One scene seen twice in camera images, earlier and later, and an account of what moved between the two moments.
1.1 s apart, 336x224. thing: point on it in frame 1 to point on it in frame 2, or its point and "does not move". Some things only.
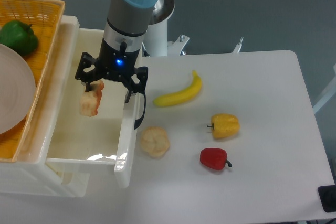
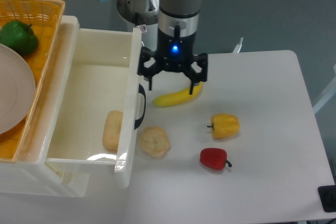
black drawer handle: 138,121 does not move
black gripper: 115,64 to 175,53
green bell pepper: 19,36 does not move
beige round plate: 17,89 does not move
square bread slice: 90,99 to 112,129
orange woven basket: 45,16 does not move
